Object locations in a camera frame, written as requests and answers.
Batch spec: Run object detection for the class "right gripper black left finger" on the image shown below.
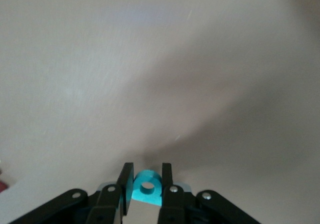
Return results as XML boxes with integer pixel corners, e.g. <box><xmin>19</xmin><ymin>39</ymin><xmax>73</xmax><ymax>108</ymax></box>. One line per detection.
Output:
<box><xmin>8</xmin><ymin>162</ymin><xmax>135</xmax><ymax>224</ymax></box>

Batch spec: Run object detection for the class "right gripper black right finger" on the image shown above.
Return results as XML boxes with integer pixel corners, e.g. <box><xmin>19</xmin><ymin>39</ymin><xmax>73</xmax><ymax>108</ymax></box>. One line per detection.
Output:
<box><xmin>156</xmin><ymin>163</ymin><xmax>261</xmax><ymax>224</ymax></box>

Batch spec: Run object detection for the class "teal foam letter p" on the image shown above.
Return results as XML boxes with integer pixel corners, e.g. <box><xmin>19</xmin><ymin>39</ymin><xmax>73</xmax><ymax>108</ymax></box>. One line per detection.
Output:
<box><xmin>130</xmin><ymin>169</ymin><xmax>165</xmax><ymax>207</ymax></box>

